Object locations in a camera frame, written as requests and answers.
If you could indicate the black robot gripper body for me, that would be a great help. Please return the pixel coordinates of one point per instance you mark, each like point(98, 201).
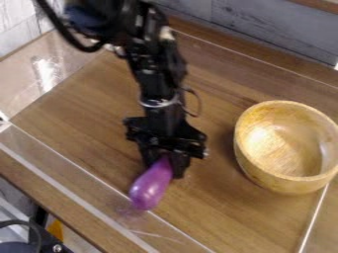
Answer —
point(164, 128)

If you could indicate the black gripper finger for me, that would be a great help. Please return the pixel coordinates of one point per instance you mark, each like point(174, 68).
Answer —
point(180, 161)
point(152, 154)

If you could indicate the purple toy eggplant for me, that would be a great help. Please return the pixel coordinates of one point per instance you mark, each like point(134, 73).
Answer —
point(149, 188)

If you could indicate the brown wooden bowl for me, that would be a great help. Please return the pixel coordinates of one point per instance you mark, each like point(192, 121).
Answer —
point(286, 147)

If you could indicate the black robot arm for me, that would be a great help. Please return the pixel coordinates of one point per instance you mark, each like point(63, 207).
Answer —
point(135, 27)

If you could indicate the clear acrylic tray walls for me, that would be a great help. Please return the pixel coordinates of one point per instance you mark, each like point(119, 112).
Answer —
point(66, 155)

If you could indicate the black clamp with screw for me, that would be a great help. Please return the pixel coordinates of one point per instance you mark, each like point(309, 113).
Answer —
point(45, 242)

